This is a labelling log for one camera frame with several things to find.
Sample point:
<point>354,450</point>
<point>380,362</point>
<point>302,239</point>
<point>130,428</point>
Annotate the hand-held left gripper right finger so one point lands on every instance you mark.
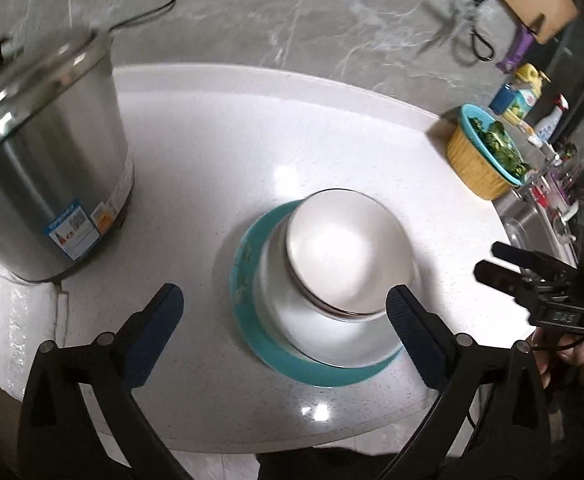
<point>416,335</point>

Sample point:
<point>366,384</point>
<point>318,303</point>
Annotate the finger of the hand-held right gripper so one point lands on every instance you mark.
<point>531,259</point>
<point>506,280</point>

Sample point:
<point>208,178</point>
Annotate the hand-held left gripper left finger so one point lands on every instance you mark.
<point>154,335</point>

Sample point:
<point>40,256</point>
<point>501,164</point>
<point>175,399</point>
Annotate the teal floral plate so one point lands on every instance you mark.
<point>252,320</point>

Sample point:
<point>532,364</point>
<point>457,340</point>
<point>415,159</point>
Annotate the red flower bowl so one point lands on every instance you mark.
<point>347,255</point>

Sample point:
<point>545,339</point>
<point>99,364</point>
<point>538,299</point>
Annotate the large white bowl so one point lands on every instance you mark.
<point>297,325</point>

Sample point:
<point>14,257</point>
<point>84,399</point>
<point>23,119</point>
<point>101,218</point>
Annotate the person's right hand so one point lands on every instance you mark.
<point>571,362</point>

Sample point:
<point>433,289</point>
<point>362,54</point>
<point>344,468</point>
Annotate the clear glass bowl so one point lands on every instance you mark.
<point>515,232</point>

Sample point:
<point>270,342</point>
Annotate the stainless steel sink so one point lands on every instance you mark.
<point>536,220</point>

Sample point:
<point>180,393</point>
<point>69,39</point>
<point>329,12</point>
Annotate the yellow woven basket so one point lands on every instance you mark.
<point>471,165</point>

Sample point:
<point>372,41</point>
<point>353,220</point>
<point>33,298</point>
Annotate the small potted plant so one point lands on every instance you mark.
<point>567,150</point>

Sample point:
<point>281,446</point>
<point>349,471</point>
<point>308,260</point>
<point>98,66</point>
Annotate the green leafy vegetables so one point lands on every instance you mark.
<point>504,147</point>

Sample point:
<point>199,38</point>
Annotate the white towel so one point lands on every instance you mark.
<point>17,330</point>

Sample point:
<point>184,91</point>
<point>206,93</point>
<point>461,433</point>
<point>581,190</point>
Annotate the white spray bottle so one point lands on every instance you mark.
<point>551,120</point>

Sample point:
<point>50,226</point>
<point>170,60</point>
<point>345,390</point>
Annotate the teal plastic colander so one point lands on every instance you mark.
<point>476,125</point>

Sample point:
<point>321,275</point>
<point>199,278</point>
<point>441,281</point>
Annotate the blue cup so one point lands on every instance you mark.
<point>502,100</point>

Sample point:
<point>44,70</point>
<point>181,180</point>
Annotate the yellow dish soap bottle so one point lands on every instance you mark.
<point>526,95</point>

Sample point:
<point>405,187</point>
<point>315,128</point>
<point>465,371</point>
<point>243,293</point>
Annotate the stainless steel pot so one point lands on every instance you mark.
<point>52,170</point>

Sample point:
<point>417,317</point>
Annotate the purple peeler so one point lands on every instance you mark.
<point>516,52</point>

